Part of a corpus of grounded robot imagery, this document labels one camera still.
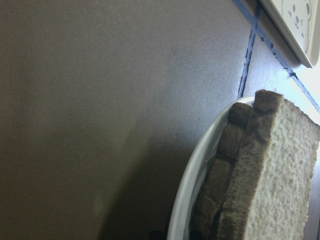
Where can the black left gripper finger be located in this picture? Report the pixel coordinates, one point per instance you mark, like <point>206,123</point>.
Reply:
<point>157,235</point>

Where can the white round plate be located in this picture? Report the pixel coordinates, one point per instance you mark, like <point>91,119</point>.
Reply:
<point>195,174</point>

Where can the bread slice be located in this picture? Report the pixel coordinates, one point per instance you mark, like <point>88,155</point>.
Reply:
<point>210,200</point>
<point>269,191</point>

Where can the bread slice under egg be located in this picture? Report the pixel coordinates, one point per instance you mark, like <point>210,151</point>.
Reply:
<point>210,200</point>

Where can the cream bear serving tray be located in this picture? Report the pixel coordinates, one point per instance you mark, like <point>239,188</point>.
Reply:
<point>299,23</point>

